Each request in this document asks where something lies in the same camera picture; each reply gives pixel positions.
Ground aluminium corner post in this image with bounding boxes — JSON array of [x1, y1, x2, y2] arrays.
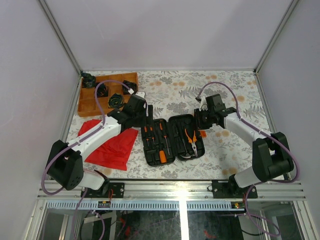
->
[[253, 0, 301, 74], [37, 0, 82, 74]]

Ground rolled black tape left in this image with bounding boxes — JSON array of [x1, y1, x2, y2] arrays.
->
[[94, 82, 109, 98]]

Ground orange handle pliers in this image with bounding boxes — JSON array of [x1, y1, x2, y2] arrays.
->
[[184, 128, 198, 157]]

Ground black orange grip screwdriver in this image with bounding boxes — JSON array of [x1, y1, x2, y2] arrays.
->
[[159, 120, 171, 155]]

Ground white slotted cable duct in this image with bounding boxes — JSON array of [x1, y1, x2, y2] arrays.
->
[[46, 199, 245, 212]]

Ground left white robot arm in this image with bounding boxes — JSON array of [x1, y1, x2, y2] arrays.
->
[[43, 91, 148, 198]]

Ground large orange handle screwdriver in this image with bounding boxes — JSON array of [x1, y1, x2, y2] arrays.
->
[[159, 150, 167, 164]]

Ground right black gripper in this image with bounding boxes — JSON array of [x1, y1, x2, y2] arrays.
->
[[190, 108, 215, 131]]

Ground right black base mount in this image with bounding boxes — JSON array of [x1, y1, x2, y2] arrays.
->
[[211, 180, 249, 199]]

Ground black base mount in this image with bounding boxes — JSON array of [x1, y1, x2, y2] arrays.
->
[[81, 182, 125, 199], [211, 180, 249, 199]]

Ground black plastic tool case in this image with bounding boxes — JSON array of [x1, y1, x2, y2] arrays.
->
[[141, 114, 205, 167]]

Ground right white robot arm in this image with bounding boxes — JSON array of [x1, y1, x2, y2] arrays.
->
[[194, 94, 294, 198]]

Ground left aluminium corner post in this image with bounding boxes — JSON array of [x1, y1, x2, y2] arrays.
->
[[37, 0, 82, 74]]

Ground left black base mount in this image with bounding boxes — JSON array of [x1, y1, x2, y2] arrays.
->
[[81, 182, 125, 199]]

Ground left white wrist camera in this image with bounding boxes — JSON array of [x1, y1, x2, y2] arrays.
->
[[128, 89, 146, 98]]

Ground red cloth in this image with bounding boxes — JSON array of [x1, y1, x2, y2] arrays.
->
[[85, 128, 139, 171]]

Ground thin screwdriver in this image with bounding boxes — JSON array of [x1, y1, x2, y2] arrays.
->
[[149, 126, 156, 147]]

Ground right aluminium corner post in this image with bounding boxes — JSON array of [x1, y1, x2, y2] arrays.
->
[[253, 0, 301, 74]]

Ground small precision screwdriver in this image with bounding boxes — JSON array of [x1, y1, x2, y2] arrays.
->
[[143, 126, 150, 147]]

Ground rolled black tape right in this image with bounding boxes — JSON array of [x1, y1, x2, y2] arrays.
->
[[122, 80, 138, 95]]

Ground rolled black yellow tape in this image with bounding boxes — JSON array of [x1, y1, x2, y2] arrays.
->
[[108, 93, 125, 109]]

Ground wooden compartment tray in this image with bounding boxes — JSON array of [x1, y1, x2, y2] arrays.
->
[[77, 72, 139, 117]]

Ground aluminium front rail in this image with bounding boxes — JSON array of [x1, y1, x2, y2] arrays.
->
[[37, 178, 307, 201]]

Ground rolled tape in corner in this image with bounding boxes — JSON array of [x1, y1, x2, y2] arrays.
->
[[81, 72, 96, 89]]

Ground small hammer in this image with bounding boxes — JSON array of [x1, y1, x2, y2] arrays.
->
[[180, 139, 196, 160]]

